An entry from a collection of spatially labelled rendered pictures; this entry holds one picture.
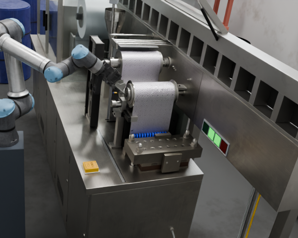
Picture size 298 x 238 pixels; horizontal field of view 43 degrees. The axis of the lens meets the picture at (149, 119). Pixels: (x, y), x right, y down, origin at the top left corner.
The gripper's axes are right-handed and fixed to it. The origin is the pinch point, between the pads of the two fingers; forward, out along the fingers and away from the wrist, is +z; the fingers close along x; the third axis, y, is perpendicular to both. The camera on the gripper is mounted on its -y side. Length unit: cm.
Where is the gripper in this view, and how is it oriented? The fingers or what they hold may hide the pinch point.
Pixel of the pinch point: (121, 92)
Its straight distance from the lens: 207.5
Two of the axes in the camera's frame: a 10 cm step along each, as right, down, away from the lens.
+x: -3.6, -4.7, 8.0
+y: 6.9, -7.1, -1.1
